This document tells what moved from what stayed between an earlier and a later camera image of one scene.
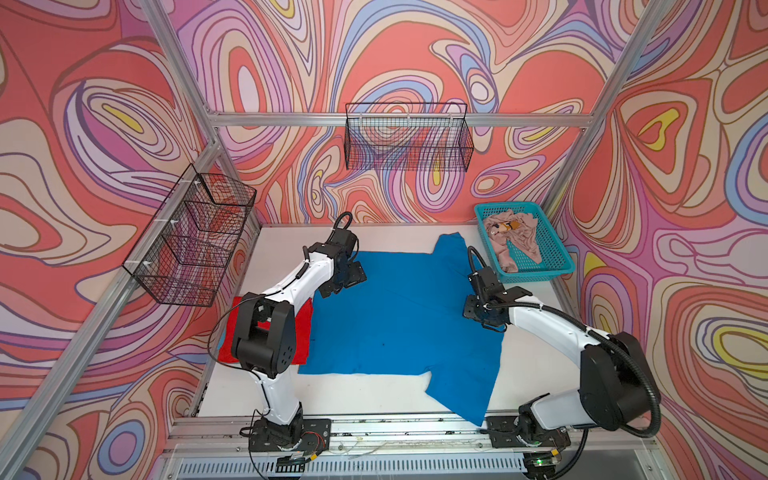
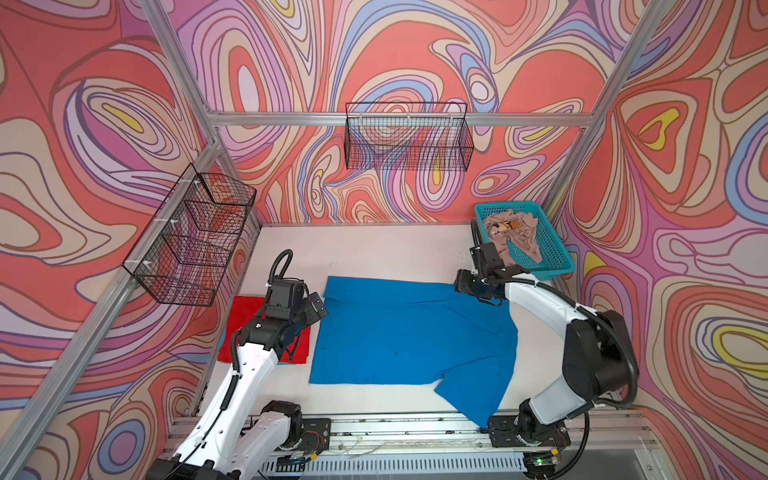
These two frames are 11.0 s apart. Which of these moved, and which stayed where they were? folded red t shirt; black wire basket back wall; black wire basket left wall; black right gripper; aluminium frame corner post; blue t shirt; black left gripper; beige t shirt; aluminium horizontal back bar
Moved: black left gripper; black right gripper; blue t shirt
Stayed: black wire basket left wall; aluminium horizontal back bar; beige t shirt; aluminium frame corner post; black wire basket back wall; folded red t shirt
